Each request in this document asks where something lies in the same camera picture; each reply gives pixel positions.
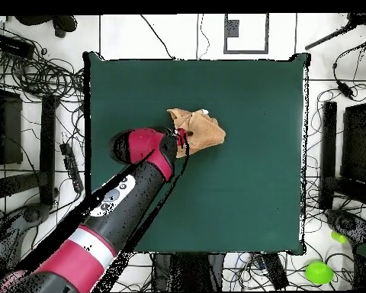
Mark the orange-tan terry towel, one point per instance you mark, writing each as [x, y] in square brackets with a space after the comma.
[204, 134]

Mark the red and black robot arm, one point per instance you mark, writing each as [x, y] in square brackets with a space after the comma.
[134, 189]

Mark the black flat panel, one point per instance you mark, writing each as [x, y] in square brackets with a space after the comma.
[358, 143]
[7, 128]

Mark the dark green table cloth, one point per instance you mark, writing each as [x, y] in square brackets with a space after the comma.
[247, 183]

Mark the dark grey square box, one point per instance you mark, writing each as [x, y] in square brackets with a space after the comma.
[233, 29]

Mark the black power strip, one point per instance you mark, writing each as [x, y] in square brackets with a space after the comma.
[71, 168]

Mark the black stand beam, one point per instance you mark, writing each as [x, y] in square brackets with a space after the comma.
[328, 152]
[47, 146]

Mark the black rectangular box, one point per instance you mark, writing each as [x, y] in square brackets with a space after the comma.
[276, 271]

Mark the black office chair base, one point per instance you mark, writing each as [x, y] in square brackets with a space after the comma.
[61, 24]

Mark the dark grey round-headed stand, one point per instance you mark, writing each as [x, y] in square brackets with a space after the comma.
[344, 222]
[32, 214]

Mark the black tripod leg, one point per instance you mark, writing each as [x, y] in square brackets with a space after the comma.
[329, 37]

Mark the small bright green object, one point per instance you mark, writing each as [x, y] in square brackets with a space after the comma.
[338, 237]

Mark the large bright green ball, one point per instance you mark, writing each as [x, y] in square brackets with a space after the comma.
[319, 272]

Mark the black power adapter box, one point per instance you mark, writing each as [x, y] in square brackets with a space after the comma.
[13, 45]

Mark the grey rectangular frame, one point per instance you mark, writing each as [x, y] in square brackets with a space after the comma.
[267, 33]

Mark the black stand frame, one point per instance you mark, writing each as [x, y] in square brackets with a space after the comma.
[163, 271]

